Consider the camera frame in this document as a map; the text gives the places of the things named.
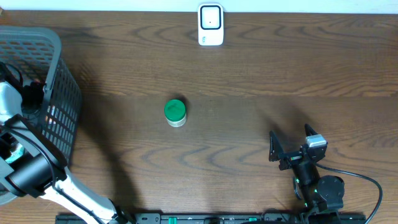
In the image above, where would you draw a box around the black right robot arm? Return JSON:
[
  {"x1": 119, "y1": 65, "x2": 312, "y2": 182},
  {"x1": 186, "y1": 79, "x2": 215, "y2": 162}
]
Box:
[{"x1": 269, "y1": 124, "x2": 345, "y2": 223}]

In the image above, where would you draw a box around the white barcode scanner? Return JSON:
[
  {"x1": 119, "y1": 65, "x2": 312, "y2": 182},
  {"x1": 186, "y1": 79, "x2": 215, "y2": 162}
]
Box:
[{"x1": 198, "y1": 3, "x2": 224, "y2": 46}]

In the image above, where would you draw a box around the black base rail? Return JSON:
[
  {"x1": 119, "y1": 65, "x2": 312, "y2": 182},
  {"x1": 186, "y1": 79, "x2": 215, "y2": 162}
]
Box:
[{"x1": 55, "y1": 212, "x2": 367, "y2": 224}]

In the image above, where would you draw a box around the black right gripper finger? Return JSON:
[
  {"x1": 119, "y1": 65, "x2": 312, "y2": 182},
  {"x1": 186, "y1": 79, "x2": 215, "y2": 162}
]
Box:
[
  {"x1": 269, "y1": 131, "x2": 284, "y2": 162},
  {"x1": 304, "y1": 124, "x2": 318, "y2": 137}
]

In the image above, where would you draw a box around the green lid jar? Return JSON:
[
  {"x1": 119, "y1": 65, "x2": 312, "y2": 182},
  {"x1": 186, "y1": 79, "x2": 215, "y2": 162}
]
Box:
[{"x1": 164, "y1": 99, "x2": 187, "y2": 128}]

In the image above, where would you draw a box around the dark grey plastic basket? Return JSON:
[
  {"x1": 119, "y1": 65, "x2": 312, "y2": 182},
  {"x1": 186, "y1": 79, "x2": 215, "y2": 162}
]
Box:
[{"x1": 0, "y1": 26, "x2": 83, "y2": 206}]

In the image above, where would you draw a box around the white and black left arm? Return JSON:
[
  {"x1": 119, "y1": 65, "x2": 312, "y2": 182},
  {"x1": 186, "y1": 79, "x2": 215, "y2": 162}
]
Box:
[{"x1": 1, "y1": 63, "x2": 136, "y2": 223}]

